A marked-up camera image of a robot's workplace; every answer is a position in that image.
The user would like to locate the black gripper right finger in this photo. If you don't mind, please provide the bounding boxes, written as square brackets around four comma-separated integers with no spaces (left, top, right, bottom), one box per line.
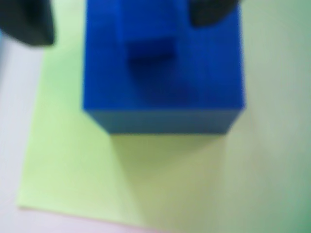
[189,0,241,27]

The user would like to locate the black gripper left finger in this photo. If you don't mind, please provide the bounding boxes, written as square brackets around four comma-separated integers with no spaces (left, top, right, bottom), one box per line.
[0,0,55,47]

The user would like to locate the small blue cube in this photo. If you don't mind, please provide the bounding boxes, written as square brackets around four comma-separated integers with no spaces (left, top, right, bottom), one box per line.
[116,0,178,63]

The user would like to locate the green paper square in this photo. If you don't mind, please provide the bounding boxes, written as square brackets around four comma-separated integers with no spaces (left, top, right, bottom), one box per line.
[16,0,246,233]

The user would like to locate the medium blue cube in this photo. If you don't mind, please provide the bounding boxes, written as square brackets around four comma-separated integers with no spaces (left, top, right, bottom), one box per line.
[82,0,246,135]

